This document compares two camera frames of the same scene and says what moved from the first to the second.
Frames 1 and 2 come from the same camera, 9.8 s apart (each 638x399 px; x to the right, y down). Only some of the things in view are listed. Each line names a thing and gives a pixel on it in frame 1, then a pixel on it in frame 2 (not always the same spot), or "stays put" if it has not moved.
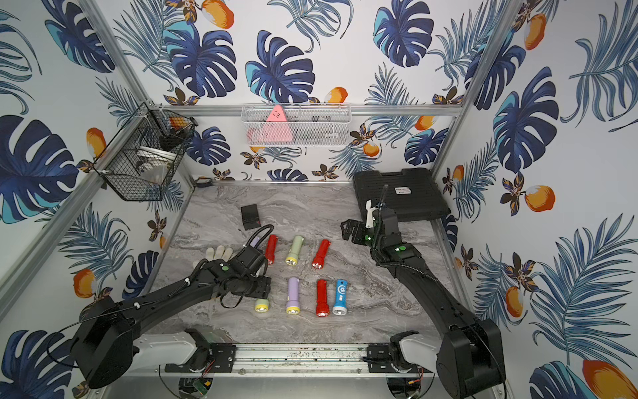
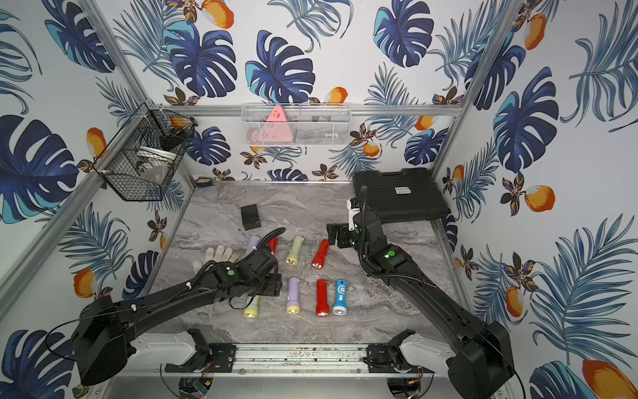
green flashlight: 262,305 → 252,308
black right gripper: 360,229 → 334,229
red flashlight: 271,248 stays put
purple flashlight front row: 293,305 stays put
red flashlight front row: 322,307 stays put
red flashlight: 318,259 stays put
